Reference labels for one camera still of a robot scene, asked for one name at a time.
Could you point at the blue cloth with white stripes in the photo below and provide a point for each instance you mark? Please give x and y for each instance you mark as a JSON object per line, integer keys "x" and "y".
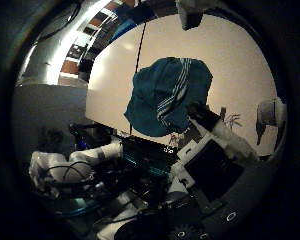
{"x": 156, "y": 96}

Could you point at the black equipment with teal light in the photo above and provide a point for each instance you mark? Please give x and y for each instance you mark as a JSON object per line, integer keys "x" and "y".
{"x": 146, "y": 156}

